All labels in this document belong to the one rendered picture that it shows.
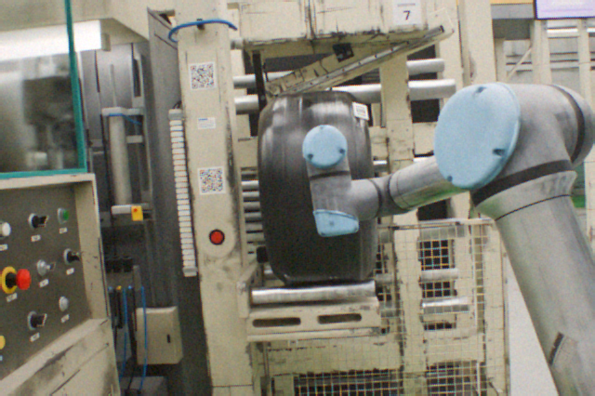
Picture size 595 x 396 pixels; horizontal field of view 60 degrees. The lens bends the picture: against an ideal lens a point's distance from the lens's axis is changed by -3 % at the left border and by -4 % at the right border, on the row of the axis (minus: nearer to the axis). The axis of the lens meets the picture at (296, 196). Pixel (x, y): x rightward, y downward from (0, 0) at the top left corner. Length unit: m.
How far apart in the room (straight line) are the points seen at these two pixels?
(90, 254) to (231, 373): 0.53
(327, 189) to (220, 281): 0.69
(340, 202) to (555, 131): 0.42
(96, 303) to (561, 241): 1.13
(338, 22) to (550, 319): 1.34
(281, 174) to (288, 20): 0.66
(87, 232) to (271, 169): 0.49
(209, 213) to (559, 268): 1.08
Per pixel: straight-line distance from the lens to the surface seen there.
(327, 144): 0.91
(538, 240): 0.60
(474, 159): 0.60
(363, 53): 1.89
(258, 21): 1.79
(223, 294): 1.54
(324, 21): 1.77
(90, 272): 1.42
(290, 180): 1.27
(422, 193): 0.91
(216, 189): 1.49
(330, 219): 0.92
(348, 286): 1.43
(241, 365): 1.60
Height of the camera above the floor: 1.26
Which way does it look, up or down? 4 degrees down
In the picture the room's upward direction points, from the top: 5 degrees counter-clockwise
